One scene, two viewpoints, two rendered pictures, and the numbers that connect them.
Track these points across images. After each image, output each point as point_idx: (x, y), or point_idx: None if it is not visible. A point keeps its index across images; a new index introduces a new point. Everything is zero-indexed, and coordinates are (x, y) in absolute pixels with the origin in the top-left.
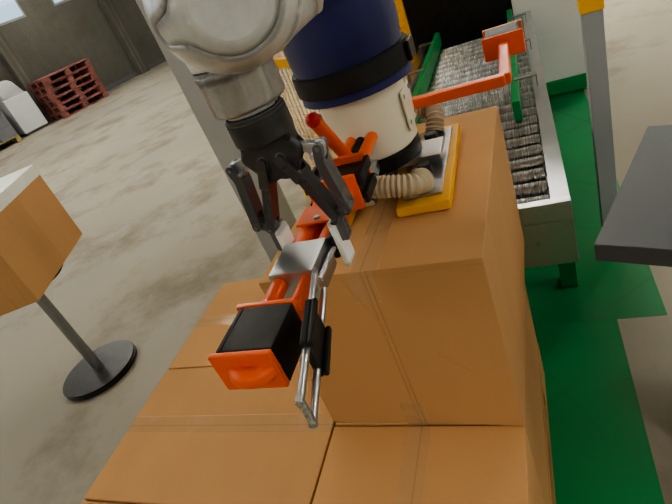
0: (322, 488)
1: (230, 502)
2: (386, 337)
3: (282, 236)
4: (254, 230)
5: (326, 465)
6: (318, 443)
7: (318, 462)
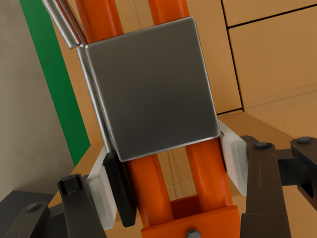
0: (225, 52)
1: (303, 14)
2: (174, 161)
3: (229, 146)
4: (310, 137)
5: (231, 72)
6: (248, 88)
7: (239, 72)
